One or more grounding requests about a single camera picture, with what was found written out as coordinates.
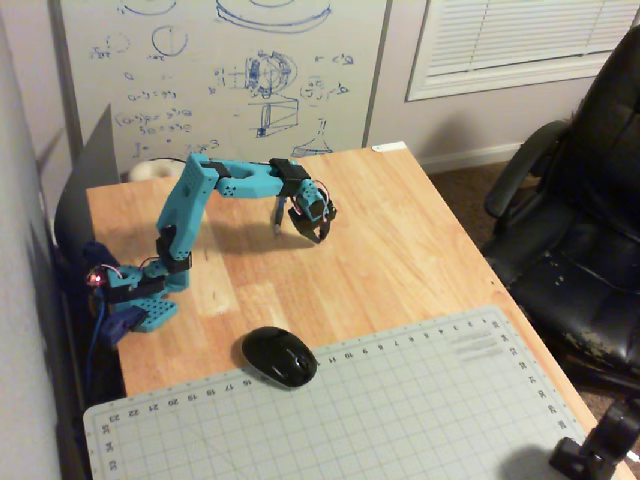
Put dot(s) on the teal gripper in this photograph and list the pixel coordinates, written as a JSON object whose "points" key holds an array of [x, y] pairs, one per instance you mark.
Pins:
{"points": [[311, 226]]}

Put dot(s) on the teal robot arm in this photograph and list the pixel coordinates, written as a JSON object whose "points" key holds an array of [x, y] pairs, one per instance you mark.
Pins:
{"points": [[182, 215]]}

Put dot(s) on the dark grey pen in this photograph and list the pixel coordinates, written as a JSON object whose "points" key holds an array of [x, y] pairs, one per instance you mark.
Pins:
{"points": [[279, 216]]}

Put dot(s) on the white label sticker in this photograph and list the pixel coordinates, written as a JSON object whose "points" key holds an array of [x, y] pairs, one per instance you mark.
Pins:
{"points": [[389, 146]]}

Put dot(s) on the black computer mouse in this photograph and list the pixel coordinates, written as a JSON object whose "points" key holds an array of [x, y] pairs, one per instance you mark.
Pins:
{"points": [[280, 356]]}

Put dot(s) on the white round object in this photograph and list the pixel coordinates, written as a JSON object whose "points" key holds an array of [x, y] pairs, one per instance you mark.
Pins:
{"points": [[152, 170]]}

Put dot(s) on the whiteboard with blue drawings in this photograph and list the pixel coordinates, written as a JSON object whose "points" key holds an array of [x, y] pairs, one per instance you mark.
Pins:
{"points": [[225, 75]]}

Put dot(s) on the grey gridded cutting mat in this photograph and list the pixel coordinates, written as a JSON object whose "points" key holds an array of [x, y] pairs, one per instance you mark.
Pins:
{"points": [[340, 405]]}

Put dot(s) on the blue table clamp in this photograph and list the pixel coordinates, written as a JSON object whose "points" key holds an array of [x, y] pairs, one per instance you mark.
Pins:
{"points": [[120, 327]]}

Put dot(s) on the dark grey flat panel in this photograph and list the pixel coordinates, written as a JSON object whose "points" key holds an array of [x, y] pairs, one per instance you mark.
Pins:
{"points": [[90, 185]]}

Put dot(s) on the black leather office chair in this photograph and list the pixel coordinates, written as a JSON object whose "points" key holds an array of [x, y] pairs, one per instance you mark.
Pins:
{"points": [[580, 240]]}

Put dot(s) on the white window blinds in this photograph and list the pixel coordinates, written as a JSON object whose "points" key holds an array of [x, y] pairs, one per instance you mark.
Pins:
{"points": [[520, 40]]}

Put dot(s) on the black clamp stand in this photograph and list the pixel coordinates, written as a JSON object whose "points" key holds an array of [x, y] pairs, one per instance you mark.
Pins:
{"points": [[597, 440]]}

